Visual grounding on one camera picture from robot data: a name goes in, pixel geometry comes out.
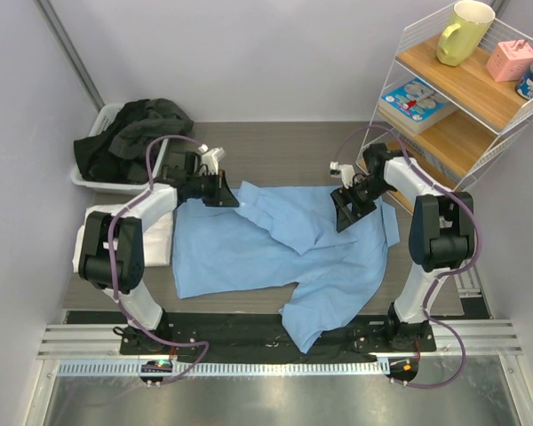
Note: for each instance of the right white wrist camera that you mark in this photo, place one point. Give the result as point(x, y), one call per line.
point(345, 172)

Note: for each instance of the black dark clothes pile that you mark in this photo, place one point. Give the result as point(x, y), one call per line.
point(118, 154)

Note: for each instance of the light blue long sleeve shirt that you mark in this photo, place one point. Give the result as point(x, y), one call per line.
point(282, 235)

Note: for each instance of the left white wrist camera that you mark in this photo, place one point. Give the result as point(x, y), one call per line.
point(210, 158)

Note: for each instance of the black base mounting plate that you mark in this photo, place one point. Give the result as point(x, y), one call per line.
point(261, 339)

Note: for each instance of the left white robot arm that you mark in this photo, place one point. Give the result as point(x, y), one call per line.
point(112, 256)

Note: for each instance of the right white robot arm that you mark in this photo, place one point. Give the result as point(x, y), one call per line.
point(442, 230)

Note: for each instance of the yellow green ceramic mug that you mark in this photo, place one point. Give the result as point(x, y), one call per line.
point(468, 24)

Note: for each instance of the blue white tissue pack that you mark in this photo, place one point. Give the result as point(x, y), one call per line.
point(415, 106)

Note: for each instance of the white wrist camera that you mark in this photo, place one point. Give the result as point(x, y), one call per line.
point(345, 172)
point(210, 158)

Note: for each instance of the white plastic laundry basket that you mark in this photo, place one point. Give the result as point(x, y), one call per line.
point(106, 116)

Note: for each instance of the folded white shirt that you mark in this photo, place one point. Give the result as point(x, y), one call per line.
point(156, 240)

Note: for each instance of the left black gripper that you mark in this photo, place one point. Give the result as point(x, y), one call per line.
point(221, 194)

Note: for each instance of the aluminium slotted cable rail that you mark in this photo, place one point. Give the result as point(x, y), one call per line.
point(157, 367)

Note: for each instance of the white wire wooden shelf rack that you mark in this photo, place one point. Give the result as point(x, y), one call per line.
point(490, 116)

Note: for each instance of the pink cube power adapter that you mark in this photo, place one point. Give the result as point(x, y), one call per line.
point(510, 60)

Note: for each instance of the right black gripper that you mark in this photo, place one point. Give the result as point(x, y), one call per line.
point(345, 217)

